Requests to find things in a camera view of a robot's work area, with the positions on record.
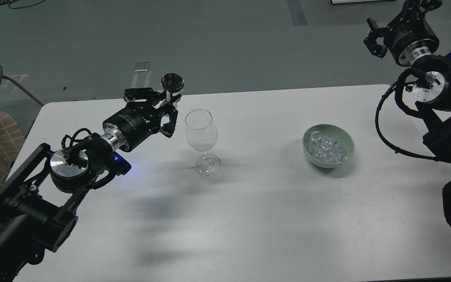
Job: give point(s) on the green bowl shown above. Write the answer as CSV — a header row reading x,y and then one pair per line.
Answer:
x,y
337,133

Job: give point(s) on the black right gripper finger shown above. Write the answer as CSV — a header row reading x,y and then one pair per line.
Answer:
x,y
375,32
413,9

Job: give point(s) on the steel double jigger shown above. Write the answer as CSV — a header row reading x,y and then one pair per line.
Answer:
x,y
172,84

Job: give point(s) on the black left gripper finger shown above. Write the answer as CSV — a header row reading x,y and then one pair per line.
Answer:
x,y
169,108
147,95

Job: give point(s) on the pile of ice cubes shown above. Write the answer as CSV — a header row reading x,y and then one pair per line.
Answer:
x,y
326,149

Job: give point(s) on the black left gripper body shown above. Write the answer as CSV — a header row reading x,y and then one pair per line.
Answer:
x,y
133,124

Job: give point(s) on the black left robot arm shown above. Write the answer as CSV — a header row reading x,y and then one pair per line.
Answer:
x,y
39,202

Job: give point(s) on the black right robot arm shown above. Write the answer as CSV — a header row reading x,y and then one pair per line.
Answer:
x,y
423,89

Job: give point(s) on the grey floor plate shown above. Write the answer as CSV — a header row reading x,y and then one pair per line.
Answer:
x,y
141,66

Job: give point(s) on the clear wine glass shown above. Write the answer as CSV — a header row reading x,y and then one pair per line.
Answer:
x,y
201,135

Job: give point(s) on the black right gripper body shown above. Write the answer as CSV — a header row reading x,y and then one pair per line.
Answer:
x,y
409,40

